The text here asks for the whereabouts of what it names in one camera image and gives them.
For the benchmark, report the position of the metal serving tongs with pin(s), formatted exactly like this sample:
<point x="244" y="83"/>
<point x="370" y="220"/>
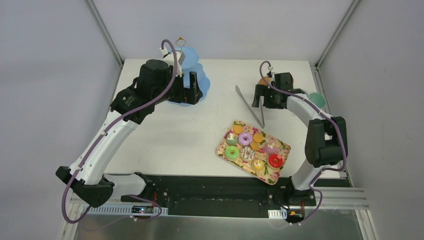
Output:
<point x="260" y="120"/>

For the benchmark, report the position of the light green frosted donut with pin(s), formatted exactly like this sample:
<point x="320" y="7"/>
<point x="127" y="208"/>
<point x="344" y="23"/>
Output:
<point x="231" y="153"/>

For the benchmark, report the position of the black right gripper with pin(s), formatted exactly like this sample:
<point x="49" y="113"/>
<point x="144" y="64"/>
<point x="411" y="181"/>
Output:
<point x="269" y="98"/>

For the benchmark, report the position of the white right cable duct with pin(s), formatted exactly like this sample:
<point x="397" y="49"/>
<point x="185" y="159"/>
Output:
<point x="277" y="214"/>

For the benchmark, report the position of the white left cable duct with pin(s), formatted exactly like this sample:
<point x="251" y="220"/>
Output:
<point x="143" y="210"/>

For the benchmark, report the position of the dark green flower donut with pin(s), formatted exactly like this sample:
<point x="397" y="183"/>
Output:
<point x="231" y="139"/>

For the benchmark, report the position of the floral rectangular tray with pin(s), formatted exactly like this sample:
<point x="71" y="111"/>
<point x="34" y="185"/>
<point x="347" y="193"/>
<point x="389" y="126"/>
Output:
<point x="267" y="175"/>

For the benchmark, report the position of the large round brown coaster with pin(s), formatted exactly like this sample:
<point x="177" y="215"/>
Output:
<point x="264" y="81"/>

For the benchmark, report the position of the red frosted donut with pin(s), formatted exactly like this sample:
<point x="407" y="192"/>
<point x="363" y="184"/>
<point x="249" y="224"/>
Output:
<point x="275" y="161"/>

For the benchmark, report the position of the round orange biscuit middle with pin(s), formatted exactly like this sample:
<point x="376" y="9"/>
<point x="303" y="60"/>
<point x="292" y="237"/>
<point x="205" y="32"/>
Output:
<point x="257" y="138"/>

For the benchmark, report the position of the metal frame rail left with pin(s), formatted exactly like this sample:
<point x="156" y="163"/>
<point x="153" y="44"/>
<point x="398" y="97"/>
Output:
<point x="101" y="26"/>

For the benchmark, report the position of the pink frosted cake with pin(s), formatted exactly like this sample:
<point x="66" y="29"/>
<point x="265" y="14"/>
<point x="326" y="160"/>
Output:
<point x="270" y="148"/>

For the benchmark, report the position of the metal frame rail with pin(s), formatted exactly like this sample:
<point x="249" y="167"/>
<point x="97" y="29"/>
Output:
<point x="352" y="7"/>
<point x="101" y="26"/>

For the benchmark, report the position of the round orange biscuit top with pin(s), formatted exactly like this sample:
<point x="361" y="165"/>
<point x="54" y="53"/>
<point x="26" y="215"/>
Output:
<point x="238" y="129"/>

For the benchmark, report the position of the white cable duct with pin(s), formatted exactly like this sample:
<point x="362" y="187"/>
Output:
<point x="277" y="214"/>
<point x="143" y="210"/>

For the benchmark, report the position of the round orange biscuit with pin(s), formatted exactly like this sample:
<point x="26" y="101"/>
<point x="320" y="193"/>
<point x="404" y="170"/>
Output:
<point x="238" y="129"/>
<point x="257" y="138"/>

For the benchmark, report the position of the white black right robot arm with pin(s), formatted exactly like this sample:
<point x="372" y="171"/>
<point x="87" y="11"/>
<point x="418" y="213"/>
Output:
<point x="326" y="137"/>

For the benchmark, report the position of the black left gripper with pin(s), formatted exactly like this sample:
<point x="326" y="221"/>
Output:
<point x="185" y="96"/>

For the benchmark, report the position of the green teacup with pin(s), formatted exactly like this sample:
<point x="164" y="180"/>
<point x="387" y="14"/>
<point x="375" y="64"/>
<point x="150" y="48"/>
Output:
<point x="318" y="99"/>

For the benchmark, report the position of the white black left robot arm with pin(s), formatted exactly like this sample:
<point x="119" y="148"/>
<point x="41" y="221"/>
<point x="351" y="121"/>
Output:
<point x="86" y="176"/>

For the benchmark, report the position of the metal frame rail right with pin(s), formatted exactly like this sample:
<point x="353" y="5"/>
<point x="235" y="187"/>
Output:
<point x="352" y="7"/>

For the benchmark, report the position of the purple frosted donut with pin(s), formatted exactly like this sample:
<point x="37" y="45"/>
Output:
<point x="245" y="138"/>

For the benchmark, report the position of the chocolate drizzle white donut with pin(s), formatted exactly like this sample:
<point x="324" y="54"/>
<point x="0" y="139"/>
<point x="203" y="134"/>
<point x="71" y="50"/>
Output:
<point x="247" y="154"/>

